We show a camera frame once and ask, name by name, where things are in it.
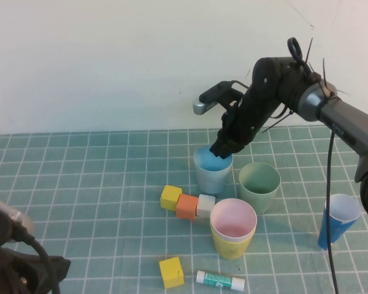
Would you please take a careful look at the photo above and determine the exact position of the black zip tie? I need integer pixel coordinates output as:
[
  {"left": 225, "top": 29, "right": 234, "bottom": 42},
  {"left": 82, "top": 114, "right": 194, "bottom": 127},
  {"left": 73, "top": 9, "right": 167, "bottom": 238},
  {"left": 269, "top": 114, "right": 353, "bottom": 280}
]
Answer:
[
  {"left": 305, "top": 37, "right": 314, "bottom": 67},
  {"left": 321, "top": 58, "right": 329, "bottom": 90},
  {"left": 261, "top": 108, "right": 295, "bottom": 134}
]

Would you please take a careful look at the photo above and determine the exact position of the green plastic cup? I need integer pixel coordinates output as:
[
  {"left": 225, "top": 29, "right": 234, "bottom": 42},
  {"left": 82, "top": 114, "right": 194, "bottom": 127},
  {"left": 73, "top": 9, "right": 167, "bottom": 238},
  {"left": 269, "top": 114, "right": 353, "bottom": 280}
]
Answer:
[{"left": 238, "top": 162, "right": 282, "bottom": 214}]

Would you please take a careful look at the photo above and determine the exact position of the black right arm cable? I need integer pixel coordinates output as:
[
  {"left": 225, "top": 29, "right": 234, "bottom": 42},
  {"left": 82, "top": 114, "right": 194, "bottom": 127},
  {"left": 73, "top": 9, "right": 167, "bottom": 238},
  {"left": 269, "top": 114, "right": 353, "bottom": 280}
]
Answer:
[{"left": 287, "top": 37, "right": 339, "bottom": 294}]

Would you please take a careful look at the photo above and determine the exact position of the orange cube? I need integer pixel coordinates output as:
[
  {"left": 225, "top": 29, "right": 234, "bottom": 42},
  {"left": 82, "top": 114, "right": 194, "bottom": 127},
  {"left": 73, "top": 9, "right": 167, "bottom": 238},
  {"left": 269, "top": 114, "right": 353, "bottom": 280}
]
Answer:
[{"left": 175, "top": 194, "right": 200, "bottom": 221}]

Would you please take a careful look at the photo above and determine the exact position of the white cube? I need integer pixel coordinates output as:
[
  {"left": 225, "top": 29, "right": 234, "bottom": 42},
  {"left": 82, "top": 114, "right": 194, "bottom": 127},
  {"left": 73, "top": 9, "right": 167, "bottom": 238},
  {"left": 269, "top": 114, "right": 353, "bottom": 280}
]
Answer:
[{"left": 196, "top": 194, "right": 217, "bottom": 218}]

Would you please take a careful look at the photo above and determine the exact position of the yellow plastic cup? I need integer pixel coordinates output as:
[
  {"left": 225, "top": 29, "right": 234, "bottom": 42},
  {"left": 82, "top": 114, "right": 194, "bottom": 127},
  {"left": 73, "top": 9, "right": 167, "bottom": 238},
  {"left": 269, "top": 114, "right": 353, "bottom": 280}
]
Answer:
[{"left": 210, "top": 225, "right": 257, "bottom": 260}]

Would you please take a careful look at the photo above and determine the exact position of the green checked tablecloth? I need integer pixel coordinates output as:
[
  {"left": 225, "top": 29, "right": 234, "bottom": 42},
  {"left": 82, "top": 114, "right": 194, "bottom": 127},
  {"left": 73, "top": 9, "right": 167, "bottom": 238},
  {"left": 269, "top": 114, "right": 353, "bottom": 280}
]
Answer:
[{"left": 0, "top": 124, "right": 368, "bottom": 294}]

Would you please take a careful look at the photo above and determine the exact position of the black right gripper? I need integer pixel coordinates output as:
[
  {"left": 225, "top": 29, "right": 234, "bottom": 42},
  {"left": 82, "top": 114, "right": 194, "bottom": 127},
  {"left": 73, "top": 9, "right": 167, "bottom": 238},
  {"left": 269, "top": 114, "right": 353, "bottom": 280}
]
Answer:
[{"left": 210, "top": 88, "right": 280, "bottom": 160}]

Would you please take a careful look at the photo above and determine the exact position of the blue rolled paper cone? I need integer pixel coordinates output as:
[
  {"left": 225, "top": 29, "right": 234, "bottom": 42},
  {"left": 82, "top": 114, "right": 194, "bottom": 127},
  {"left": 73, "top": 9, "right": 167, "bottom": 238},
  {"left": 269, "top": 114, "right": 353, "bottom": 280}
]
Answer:
[{"left": 317, "top": 193, "right": 363, "bottom": 252}]

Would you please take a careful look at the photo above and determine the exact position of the light blue plastic cup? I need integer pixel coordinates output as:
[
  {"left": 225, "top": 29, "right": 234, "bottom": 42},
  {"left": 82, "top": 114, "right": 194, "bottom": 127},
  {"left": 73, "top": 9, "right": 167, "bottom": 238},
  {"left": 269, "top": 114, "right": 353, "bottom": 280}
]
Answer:
[{"left": 193, "top": 145, "right": 234, "bottom": 195}]

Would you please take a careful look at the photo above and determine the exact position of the white green glue stick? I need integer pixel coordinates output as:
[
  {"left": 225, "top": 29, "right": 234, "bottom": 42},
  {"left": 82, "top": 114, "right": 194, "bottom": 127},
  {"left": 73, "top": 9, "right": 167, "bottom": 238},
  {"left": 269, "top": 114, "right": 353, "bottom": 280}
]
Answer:
[{"left": 196, "top": 269, "right": 245, "bottom": 291}]

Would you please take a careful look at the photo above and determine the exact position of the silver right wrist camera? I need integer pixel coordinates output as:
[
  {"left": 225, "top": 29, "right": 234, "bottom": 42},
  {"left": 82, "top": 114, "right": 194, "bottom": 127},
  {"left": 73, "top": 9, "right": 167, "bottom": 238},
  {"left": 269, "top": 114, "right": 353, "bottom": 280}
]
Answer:
[{"left": 192, "top": 80, "right": 249, "bottom": 116}]

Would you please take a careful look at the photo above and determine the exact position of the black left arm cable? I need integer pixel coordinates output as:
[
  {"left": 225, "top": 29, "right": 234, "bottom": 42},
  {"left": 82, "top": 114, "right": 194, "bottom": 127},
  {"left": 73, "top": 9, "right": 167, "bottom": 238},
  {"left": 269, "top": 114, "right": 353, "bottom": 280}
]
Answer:
[{"left": 17, "top": 228, "right": 61, "bottom": 294}]

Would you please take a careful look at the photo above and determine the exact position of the yellow cube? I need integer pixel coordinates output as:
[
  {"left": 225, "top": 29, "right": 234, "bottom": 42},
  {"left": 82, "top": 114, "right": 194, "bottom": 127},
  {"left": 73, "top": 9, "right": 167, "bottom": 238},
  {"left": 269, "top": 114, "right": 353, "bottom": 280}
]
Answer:
[
  {"left": 159, "top": 184, "right": 183, "bottom": 211},
  {"left": 158, "top": 256, "right": 185, "bottom": 290}
]

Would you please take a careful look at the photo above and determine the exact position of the pink plastic cup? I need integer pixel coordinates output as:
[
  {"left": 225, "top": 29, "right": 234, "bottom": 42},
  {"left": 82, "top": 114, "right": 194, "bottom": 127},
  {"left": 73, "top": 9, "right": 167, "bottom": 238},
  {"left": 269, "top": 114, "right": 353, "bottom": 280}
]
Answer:
[{"left": 210, "top": 198, "right": 258, "bottom": 244}]

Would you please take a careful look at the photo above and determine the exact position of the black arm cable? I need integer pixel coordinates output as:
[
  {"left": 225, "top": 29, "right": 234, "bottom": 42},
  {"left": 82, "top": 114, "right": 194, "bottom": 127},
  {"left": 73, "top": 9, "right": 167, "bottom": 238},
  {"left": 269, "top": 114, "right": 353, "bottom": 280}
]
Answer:
[
  {"left": 287, "top": 37, "right": 339, "bottom": 294},
  {"left": 17, "top": 228, "right": 61, "bottom": 294}
]

